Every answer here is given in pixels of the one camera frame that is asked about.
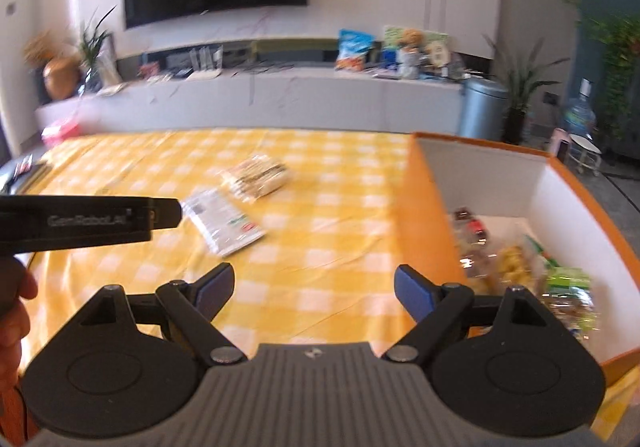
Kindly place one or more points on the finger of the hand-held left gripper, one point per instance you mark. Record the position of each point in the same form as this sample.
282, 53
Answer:
167, 214

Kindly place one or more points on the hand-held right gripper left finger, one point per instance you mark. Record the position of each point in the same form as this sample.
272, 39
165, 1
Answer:
215, 294

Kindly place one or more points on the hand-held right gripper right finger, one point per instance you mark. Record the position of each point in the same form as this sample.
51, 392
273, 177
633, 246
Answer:
412, 294

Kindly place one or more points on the white packet red label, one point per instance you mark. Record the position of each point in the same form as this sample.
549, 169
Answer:
220, 219

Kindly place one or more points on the silver foil dried fruit bag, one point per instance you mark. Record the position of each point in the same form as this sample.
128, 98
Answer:
475, 267

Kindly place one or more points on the orange cardboard box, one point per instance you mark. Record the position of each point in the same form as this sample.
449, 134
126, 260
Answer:
425, 227

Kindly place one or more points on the clear packet of red dates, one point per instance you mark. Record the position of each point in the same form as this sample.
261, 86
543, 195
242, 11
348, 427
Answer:
470, 224

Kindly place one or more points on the clear packet of yellow snacks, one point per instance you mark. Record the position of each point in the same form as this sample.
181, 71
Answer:
517, 264

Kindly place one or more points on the green nut packet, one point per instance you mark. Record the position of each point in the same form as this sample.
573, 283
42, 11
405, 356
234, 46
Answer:
570, 292

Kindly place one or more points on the person's left hand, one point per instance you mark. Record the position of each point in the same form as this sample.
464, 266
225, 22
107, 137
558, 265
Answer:
12, 327

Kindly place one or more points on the pink tissue pack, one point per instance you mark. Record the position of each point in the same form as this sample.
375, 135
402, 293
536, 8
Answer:
61, 133

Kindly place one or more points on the checkered cracker packet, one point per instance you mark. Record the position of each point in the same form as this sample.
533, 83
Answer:
257, 177

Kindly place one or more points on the yellow checkered tablecloth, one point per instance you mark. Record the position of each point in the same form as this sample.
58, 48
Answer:
325, 237

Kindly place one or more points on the orange vase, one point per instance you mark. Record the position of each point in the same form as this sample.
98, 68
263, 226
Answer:
61, 79

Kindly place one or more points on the white router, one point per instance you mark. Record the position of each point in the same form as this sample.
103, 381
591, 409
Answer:
207, 67

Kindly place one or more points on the small potted plant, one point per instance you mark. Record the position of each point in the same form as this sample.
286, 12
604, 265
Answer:
95, 47

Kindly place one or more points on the white marble tv console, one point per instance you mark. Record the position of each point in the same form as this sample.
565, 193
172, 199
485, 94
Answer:
300, 97

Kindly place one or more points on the grey metal trash can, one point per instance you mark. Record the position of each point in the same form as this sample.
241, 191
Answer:
482, 109

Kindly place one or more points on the pink stool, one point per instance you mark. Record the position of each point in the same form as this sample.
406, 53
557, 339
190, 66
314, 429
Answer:
561, 142

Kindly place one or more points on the white round stool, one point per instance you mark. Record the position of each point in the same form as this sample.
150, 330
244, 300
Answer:
586, 149

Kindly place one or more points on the tall leafy potted plant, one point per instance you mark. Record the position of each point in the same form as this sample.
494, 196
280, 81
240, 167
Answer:
520, 87

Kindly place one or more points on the round hand fan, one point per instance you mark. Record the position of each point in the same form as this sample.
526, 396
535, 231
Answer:
437, 54

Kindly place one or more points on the brown teddy bear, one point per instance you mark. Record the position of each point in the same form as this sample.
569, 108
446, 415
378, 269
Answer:
411, 52

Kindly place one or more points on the blue water bottle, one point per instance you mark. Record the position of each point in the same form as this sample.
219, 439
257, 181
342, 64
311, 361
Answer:
580, 114

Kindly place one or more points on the blue snack bag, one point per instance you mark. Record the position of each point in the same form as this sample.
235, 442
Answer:
354, 51

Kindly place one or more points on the green ivy plant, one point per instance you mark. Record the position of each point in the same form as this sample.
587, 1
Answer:
617, 67

